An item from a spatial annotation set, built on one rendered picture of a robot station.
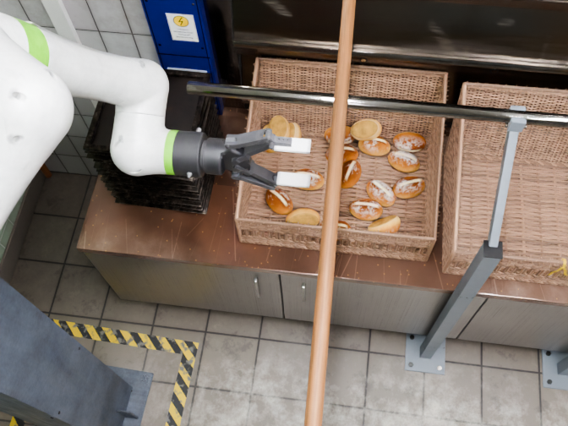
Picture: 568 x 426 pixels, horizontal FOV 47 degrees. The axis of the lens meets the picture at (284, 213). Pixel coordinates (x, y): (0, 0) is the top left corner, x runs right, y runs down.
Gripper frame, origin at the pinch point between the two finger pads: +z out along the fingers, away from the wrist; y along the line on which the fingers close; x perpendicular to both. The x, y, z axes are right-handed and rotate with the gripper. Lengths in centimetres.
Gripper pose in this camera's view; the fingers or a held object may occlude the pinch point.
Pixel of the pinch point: (304, 164)
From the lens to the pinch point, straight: 131.1
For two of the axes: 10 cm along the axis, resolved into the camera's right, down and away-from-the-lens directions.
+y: 0.3, 4.5, 8.9
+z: 9.9, 0.9, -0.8
